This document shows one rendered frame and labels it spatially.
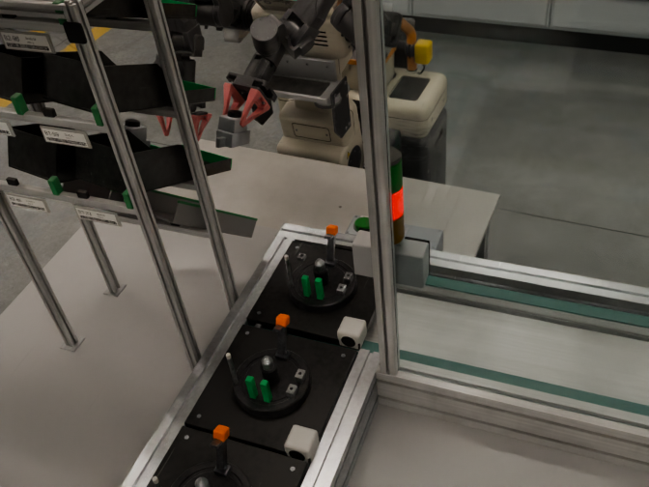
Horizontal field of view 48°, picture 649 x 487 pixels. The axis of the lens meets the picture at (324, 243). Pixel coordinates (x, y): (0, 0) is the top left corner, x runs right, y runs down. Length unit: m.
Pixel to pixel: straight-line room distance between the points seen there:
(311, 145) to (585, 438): 1.23
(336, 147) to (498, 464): 1.13
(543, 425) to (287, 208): 0.88
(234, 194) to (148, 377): 0.61
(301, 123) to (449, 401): 1.09
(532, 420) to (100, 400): 0.84
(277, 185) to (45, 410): 0.82
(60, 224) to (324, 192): 1.87
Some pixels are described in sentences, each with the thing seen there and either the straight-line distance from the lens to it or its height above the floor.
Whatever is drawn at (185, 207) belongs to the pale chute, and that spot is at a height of 1.19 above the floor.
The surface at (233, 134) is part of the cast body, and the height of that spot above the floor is 1.21.
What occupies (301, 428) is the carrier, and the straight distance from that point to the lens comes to 1.25.
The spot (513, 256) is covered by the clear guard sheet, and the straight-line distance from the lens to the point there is 1.07.
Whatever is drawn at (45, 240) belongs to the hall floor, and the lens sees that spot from 3.48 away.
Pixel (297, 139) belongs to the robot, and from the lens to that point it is 2.21.
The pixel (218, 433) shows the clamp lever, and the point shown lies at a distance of 1.17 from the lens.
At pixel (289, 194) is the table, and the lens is 1.91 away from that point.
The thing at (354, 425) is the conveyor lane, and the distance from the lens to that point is 1.29.
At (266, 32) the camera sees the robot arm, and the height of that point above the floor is 1.37.
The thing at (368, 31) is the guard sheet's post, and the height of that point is 1.63.
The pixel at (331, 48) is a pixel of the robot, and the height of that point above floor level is 1.13.
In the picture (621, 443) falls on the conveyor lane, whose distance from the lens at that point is 1.34.
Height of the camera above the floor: 2.02
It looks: 42 degrees down
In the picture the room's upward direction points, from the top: 8 degrees counter-clockwise
